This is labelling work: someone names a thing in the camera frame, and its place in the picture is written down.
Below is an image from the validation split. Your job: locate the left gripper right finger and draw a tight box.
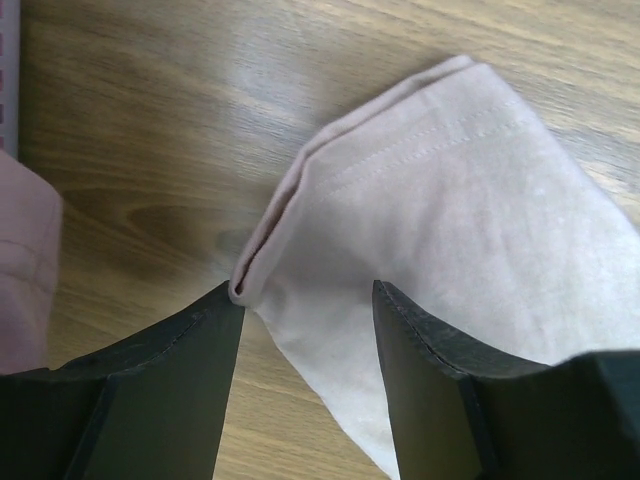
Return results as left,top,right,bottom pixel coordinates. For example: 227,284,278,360
372,281,639,479

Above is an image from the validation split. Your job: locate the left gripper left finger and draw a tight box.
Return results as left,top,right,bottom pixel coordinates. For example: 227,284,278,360
1,285,244,479

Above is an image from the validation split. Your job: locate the beige t shirt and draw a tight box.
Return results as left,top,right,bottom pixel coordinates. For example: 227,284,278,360
229,55,639,479

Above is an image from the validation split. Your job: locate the dusty pink crumpled t shirt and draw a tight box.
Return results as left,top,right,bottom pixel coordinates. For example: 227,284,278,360
0,152,63,374

